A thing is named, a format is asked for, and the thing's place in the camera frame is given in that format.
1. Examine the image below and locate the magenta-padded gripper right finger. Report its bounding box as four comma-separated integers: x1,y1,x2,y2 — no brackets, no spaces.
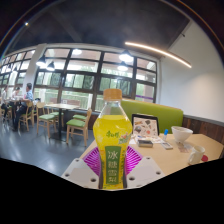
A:
124,146,166,189

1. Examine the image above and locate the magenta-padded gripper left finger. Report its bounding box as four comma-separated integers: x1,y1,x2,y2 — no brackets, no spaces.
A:
61,146,101,189

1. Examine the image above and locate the yellow drink bottle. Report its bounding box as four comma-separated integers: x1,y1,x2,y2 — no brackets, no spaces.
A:
92,88,134,191

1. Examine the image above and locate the small dark box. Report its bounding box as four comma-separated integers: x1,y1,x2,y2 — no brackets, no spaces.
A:
137,138,154,148

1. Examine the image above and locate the small blue-capped bottle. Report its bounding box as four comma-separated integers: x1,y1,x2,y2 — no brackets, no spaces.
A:
162,128,170,142

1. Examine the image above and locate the sticker-covered black tablet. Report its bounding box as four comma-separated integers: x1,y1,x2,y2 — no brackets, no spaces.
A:
131,113,160,139

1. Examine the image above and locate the group of green-seated wooden chairs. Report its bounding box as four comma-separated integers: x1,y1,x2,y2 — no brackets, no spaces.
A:
0,99,93,148

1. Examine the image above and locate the white bowl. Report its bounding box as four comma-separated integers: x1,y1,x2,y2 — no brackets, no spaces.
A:
171,125,194,144

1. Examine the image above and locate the green upholstered bench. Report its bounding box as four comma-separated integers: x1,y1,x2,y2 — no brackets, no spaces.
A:
120,99,185,134

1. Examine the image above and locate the wooden dining table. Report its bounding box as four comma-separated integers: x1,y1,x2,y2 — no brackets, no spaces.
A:
44,103,80,141

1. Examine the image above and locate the person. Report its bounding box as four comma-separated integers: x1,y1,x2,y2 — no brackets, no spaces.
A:
0,85,10,118
11,86,23,101
12,82,34,132

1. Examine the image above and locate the group of pendant lamps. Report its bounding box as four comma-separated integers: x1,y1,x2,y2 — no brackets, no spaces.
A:
35,49,134,73

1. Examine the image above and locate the curved linear ceiling light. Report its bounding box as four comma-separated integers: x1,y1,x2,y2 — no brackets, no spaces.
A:
124,41,193,69

